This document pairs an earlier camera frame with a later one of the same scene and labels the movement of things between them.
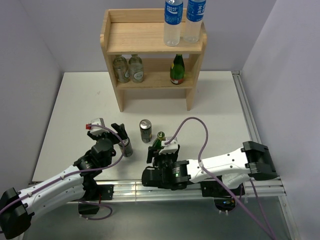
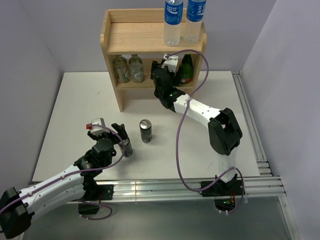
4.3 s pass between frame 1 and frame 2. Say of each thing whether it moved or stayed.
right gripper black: moved
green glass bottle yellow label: moved
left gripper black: stayed
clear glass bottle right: stayed
